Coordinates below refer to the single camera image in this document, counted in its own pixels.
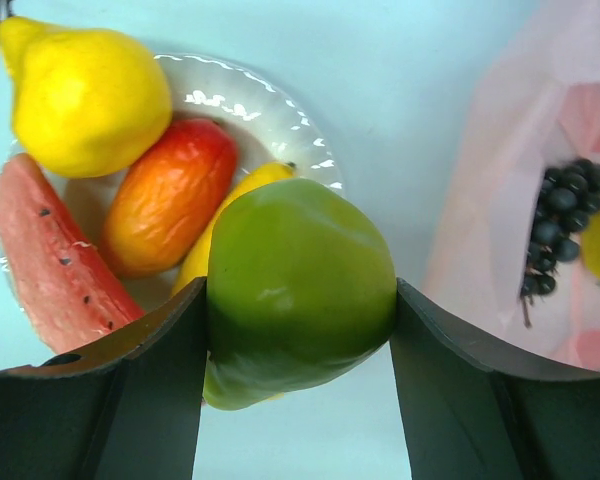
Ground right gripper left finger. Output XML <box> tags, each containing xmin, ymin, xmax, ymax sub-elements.
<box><xmin>0</xmin><ymin>278</ymin><xmax>207</xmax><ymax>479</ymax></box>

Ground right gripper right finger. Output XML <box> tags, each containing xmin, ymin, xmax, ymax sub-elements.
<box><xmin>390</xmin><ymin>281</ymin><xmax>600</xmax><ymax>479</ymax></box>

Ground fake watermelon slice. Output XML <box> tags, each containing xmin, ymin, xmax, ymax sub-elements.
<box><xmin>0</xmin><ymin>153</ymin><xmax>144</xmax><ymax>354</ymax></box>

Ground yellow fake lemon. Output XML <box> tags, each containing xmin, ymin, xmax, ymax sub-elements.
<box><xmin>171</xmin><ymin>160</ymin><xmax>298</xmax><ymax>296</ymax></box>

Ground small green fake fruit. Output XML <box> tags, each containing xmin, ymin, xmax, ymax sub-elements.
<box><xmin>203</xmin><ymin>178</ymin><xmax>397</xmax><ymax>411</ymax></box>

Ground red orange fake mango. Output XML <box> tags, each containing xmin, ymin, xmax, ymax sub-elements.
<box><xmin>99</xmin><ymin>118</ymin><xmax>239</xmax><ymax>278</ymax></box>

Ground black fake grapes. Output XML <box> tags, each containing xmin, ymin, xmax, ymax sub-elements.
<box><xmin>519</xmin><ymin>157</ymin><xmax>600</xmax><ymax>329</ymax></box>

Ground yellow fake pear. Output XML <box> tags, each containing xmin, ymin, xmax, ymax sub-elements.
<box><xmin>0</xmin><ymin>16</ymin><xmax>172</xmax><ymax>178</ymax></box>

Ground pink plastic bag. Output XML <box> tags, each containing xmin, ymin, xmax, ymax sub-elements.
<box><xmin>424</xmin><ymin>1</ymin><xmax>600</xmax><ymax>371</ymax></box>

